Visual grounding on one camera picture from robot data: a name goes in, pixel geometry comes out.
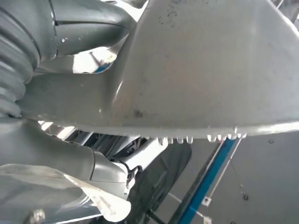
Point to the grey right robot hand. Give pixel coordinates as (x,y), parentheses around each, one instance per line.
(58,173)

